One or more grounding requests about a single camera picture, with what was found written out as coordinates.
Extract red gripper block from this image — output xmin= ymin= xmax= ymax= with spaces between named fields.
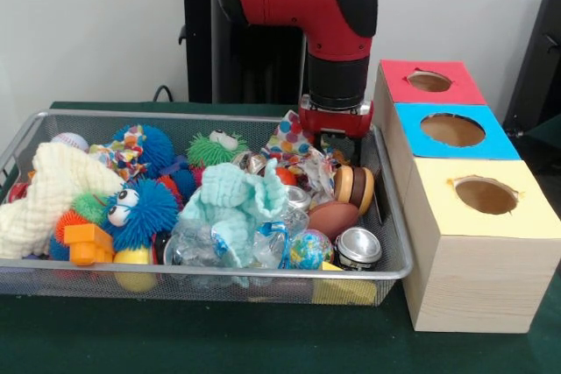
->
xmin=298 ymin=95 xmax=374 ymax=166

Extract polka-dot fabric cloth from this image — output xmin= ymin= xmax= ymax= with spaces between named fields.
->
xmin=261 ymin=109 xmax=347 ymax=195

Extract mint green waffle cloth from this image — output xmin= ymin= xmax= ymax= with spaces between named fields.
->
xmin=178 ymin=158 xmax=288 ymax=268

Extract wooden box with three holes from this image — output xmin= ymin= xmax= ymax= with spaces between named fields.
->
xmin=370 ymin=58 xmax=552 ymax=334

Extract wooden toy hamburger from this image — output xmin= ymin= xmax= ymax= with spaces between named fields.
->
xmin=333 ymin=165 xmax=376 ymax=216

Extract brown toy football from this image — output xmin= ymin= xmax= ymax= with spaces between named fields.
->
xmin=308 ymin=201 xmax=361 ymax=242

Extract small globe ball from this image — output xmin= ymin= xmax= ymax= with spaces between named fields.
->
xmin=288 ymin=229 xmax=335 ymax=271

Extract green spiky ball with eyes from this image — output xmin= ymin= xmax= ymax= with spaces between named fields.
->
xmin=187 ymin=130 xmax=251 ymax=169

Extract blue spiky rubber ball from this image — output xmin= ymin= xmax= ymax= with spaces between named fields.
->
xmin=103 ymin=179 xmax=179 ymax=252
xmin=112 ymin=123 xmax=176 ymax=180

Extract dark green table cloth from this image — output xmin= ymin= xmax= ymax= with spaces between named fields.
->
xmin=0 ymin=101 xmax=561 ymax=374
xmin=528 ymin=113 xmax=561 ymax=141

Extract black flat panel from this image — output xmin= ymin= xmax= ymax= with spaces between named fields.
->
xmin=502 ymin=0 xmax=561 ymax=132

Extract orange plastic toy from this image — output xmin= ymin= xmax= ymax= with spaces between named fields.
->
xmin=64 ymin=223 xmax=116 ymax=266

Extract cream waffle cloth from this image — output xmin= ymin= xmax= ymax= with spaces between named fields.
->
xmin=0 ymin=142 xmax=126 ymax=259

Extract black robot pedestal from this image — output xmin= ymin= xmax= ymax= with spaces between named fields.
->
xmin=169 ymin=0 xmax=309 ymax=106

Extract black cable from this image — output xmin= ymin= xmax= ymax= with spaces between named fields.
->
xmin=152 ymin=83 xmax=175 ymax=103

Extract shallow wire mesh bin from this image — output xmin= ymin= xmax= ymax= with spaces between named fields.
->
xmin=0 ymin=109 xmax=414 ymax=305

